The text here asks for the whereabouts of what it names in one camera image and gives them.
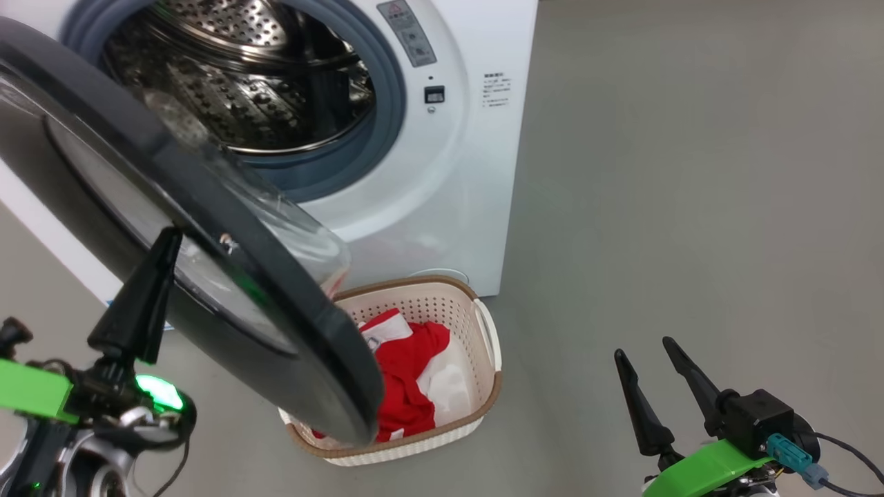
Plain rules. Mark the grey warning sticker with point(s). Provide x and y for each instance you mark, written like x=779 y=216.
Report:
x=409 y=31

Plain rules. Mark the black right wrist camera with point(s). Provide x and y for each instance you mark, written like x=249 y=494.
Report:
x=756 y=417

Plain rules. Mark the white washing machine body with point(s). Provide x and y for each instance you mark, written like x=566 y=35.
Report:
x=469 y=172

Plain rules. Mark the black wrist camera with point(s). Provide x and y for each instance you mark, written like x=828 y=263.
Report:
x=756 y=417
x=155 y=421

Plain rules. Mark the red and white shirt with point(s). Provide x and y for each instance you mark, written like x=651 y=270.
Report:
x=407 y=366

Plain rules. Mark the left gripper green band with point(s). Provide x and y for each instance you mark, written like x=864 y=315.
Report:
x=38 y=390

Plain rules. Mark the printed text notice sticker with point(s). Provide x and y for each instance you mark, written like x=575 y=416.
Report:
x=497 y=90

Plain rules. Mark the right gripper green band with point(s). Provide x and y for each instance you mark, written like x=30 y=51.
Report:
x=697 y=476

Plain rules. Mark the black round washing machine door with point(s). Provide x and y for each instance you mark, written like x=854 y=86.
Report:
x=297 y=359

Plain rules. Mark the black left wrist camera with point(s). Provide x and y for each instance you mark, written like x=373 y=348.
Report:
x=155 y=421

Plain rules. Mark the white garment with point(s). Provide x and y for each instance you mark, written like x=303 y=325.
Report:
x=449 y=386

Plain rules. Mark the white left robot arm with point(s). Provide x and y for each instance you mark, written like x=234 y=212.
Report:
x=76 y=462

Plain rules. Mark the steel perforated washer drum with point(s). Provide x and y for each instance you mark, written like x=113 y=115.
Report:
x=262 y=103

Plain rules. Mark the black door latch socket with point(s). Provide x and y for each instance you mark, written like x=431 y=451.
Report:
x=434 y=94

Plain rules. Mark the cream perforated laundry basket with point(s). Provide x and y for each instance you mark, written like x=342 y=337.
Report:
x=442 y=304

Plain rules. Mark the grey rubber door gasket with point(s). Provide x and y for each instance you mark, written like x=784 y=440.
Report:
x=391 y=103

